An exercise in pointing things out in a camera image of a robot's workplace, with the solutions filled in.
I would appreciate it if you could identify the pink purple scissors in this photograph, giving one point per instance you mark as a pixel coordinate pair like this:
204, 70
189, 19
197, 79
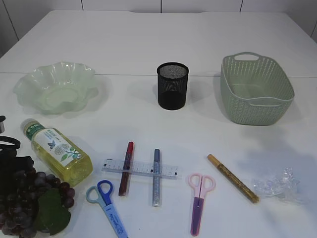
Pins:
201, 184

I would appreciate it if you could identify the jasmine tea bottle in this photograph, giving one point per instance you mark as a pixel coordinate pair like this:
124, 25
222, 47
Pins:
65, 159

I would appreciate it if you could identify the clear plastic sheet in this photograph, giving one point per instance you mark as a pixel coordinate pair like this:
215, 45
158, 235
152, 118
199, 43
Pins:
284, 187

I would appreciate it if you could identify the purple grape bunch with leaf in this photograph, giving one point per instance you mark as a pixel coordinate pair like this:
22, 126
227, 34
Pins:
32, 202

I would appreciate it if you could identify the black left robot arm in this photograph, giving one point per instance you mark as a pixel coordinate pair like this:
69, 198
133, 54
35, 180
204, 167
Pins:
10, 164

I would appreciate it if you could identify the black mesh pen holder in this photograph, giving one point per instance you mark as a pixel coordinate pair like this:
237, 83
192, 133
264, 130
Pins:
172, 85

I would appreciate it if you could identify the clear plastic ruler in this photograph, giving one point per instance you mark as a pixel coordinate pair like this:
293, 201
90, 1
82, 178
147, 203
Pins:
142, 169

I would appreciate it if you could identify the silver glitter pen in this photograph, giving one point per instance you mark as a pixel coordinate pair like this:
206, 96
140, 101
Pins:
156, 202

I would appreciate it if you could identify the red glitter pen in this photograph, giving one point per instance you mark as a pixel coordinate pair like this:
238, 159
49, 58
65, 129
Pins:
126, 168

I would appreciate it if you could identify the green plastic woven basket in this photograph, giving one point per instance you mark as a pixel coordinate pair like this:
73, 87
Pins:
254, 92

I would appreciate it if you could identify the green wavy glass plate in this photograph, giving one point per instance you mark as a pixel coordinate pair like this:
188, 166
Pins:
57, 88

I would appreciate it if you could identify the gold glitter pen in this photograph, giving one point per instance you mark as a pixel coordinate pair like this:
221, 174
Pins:
233, 179

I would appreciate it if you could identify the blue scissors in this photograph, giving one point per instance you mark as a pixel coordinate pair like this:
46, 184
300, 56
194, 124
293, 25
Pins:
104, 201

